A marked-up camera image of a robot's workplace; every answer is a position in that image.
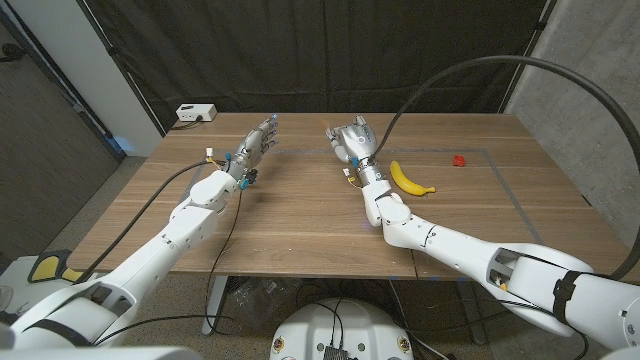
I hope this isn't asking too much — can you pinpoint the black finned torso module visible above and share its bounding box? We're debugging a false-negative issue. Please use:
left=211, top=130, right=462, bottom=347
left=322, top=343, right=352, bottom=360

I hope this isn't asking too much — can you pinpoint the white robot torso dome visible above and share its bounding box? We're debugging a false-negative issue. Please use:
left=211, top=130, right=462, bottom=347
left=269, top=298, right=415, bottom=360

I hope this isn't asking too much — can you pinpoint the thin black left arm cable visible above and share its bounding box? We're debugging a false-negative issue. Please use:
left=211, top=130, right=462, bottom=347
left=92, top=187, right=245, bottom=347

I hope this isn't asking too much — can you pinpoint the black backdrop curtain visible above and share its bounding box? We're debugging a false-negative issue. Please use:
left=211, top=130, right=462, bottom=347
left=79, top=0, right=557, bottom=135

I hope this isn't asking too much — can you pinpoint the black backdrop stand pole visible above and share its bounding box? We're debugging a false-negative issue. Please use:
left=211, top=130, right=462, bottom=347
left=74, top=0, right=167, bottom=136
left=498, top=0, right=557, bottom=114

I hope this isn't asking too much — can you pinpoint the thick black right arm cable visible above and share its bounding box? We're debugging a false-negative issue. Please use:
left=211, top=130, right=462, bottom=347
left=369, top=54, right=640, bottom=281

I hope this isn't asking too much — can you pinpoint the yellow banana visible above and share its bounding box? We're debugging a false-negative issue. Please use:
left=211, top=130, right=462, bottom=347
left=389, top=160, right=437, bottom=197

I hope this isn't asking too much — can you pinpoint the yellow and black pad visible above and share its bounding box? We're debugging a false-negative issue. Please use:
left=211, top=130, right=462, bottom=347
left=27, top=249, right=84, bottom=284

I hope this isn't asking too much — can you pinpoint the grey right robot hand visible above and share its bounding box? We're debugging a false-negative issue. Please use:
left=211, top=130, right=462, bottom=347
left=325, top=114, right=381, bottom=164

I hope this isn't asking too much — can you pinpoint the white robot torso rim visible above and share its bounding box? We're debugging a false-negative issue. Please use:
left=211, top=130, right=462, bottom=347
left=0, top=346, right=202, bottom=360

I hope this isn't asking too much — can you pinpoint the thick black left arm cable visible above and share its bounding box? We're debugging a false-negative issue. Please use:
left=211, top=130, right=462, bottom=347
left=73, top=158, right=226, bottom=285

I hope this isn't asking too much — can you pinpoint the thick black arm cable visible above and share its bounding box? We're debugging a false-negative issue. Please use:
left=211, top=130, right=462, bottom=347
left=73, top=158, right=226, bottom=285
left=369, top=54, right=640, bottom=281

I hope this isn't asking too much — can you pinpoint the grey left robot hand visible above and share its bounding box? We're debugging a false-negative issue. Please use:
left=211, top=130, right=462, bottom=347
left=227, top=113, right=280, bottom=175

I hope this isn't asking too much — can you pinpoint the clear plastic bag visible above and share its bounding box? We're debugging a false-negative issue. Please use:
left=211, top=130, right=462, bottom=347
left=230, top=276, right=297, bottom=326

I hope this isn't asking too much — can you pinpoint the white floor device housing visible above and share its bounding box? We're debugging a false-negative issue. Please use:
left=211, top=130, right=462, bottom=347
left=0, top=255, right=69, bottom=321

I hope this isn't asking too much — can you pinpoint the white power box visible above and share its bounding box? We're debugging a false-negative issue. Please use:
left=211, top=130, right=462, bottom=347
left=175, top=103, right=218, bottom=123

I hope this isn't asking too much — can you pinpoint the grey tape outline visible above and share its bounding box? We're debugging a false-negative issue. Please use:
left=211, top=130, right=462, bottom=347
left=177, top=147, right=545, bottom=246

